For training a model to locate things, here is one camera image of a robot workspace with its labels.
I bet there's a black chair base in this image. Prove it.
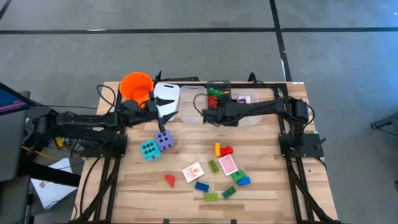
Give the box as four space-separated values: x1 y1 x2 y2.
369 111 398 137

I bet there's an orange plastic bucket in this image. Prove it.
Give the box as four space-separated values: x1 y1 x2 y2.
119 72 155 109

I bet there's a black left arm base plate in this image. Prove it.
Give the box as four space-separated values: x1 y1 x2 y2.
82 133 127 158

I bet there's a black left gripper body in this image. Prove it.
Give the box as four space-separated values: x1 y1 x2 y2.
143 96 165 126

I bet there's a blue toy brick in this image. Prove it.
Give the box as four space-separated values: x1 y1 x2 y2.
194 181 210 193

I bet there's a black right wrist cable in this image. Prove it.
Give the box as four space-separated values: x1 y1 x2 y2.
192 92 209 117

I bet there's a clear plastic bin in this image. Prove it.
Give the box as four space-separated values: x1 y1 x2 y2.
179 85 208 124
231 88 261 128

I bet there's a white plastic bin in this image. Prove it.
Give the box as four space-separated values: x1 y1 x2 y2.
153 82 181 123

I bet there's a purple foam die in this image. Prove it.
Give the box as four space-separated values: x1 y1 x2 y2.
154 129 175 152

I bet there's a lime green thick toy brick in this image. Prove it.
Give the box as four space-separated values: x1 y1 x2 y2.
208 159 220 174

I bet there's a grey cart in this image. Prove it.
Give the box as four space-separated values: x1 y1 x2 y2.
0 90 32 183

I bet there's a black desk foot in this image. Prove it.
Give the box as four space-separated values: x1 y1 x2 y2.
18 161 81 188

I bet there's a teal foam die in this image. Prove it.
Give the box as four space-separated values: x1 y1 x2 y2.
140 139 162 162

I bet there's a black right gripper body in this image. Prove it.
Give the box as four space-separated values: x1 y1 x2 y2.
217 99 241 127

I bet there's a dark green toy brick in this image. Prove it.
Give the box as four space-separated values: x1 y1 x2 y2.
221 185 237 200

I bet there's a black bracket bar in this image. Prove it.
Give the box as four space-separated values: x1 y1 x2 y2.
154 70 200 83

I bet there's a laptop screen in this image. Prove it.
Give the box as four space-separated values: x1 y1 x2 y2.
0 81 37 116

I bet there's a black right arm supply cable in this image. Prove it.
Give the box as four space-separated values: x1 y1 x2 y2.
248 72 295 101

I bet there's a grey plastic bin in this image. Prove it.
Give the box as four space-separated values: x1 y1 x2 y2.
206 80 233 118

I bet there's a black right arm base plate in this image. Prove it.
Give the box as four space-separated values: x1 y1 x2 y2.
279 133 325 158

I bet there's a white paper sheet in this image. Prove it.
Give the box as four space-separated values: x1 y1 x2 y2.
30 157 78 210

